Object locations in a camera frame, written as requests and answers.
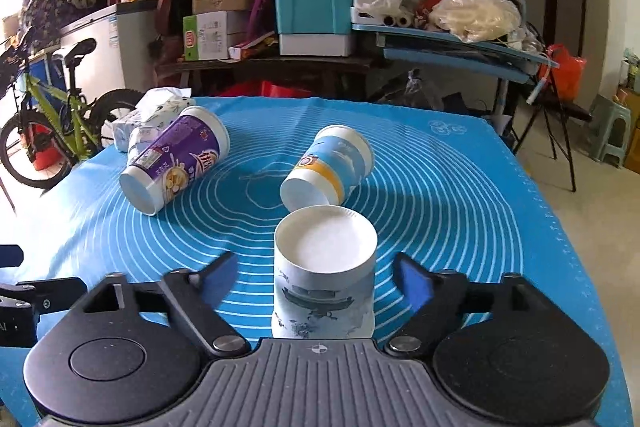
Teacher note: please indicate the black folding chair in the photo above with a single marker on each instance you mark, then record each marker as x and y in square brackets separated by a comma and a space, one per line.
[555, 109]

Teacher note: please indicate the white landscape print paper cup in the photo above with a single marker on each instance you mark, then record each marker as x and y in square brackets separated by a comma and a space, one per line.
[325, 277]

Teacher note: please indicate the blue and yellow paper cup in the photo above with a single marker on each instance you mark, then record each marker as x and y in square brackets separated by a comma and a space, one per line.
[325, 167]

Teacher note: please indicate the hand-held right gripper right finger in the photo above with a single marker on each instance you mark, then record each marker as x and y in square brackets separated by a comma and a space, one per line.
[412, 282]

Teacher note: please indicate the green plastic stool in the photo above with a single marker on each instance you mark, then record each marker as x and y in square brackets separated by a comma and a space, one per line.
[610, 127]

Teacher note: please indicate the blue ringed silicone mat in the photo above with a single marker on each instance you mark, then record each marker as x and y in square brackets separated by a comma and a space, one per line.
[450, 187]

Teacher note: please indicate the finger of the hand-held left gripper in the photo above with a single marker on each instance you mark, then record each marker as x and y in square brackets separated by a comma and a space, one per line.
[10, 257]
[55, 294]

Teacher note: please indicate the purple paper cup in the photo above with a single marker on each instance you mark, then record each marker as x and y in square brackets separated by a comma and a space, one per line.
[175, 157]

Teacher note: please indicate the dark floral bag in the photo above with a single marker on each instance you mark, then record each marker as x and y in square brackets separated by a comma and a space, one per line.
[47, 7]

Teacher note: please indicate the orange plastic bag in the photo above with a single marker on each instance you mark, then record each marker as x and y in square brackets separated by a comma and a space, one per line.
[567, 72]

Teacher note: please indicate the green bicycle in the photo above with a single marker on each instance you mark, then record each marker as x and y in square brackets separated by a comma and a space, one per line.
[75, 109]

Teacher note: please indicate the clear bag of white discs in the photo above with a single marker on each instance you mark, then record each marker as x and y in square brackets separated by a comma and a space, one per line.
[475, 14]

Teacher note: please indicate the dark wooden table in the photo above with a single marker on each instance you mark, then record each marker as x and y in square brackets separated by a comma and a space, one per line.
[300, 64]

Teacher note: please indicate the green and white carton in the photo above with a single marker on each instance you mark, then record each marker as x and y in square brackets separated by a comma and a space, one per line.
[215, 34]

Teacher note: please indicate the white foam box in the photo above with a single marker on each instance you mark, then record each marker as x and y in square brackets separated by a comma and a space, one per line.
[317, 44]

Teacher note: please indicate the blue tilting desk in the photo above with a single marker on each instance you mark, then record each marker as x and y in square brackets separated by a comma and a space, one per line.
[450, 44]

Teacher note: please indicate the white tissue pack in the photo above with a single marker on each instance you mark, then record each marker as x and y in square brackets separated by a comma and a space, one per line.
[150, 109]

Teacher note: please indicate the white chest freezer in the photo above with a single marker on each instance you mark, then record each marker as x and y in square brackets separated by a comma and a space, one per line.
[125, 52]

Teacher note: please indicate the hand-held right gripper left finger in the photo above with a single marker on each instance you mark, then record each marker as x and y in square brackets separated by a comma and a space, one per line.
[220, 279]

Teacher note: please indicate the white paper rolls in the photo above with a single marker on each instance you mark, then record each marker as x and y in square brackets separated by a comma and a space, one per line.
[398, 20]

